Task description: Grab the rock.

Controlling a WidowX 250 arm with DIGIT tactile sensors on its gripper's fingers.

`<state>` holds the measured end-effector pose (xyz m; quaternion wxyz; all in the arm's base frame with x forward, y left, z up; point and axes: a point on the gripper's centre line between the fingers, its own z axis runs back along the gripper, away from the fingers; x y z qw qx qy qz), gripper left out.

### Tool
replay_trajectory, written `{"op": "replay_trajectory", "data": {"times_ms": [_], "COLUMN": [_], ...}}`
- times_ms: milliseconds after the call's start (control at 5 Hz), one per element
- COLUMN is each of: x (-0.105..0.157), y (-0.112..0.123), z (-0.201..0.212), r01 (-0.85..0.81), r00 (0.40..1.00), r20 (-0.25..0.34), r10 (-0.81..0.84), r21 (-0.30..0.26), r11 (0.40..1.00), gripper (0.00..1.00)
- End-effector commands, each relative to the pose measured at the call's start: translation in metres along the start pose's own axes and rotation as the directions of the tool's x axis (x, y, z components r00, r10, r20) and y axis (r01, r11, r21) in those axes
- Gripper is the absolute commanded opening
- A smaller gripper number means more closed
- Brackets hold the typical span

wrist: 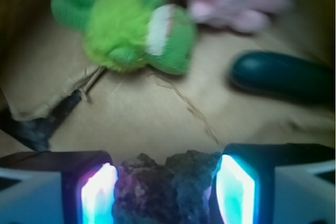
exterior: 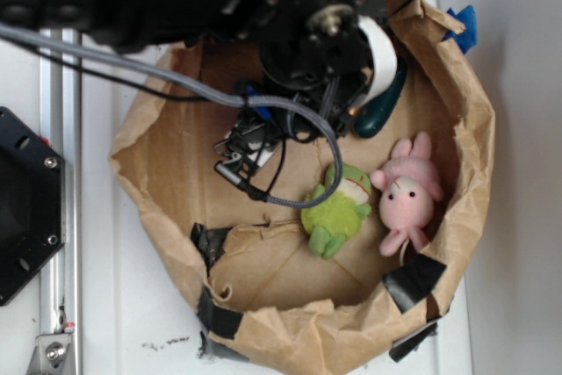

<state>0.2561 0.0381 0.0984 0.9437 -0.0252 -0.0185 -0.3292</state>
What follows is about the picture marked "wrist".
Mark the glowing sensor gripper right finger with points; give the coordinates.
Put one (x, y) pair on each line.
(275, 183)

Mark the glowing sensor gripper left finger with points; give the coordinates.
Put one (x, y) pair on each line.
(58, 187)

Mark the brown rock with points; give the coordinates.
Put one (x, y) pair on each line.
(175, 192)

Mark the brown paper bag tray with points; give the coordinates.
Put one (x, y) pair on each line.
(150, 112)

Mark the dark green toy cucumber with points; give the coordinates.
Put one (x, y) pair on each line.
(284, 75)

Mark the green plush frog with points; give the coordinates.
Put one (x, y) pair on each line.
(127, 35)

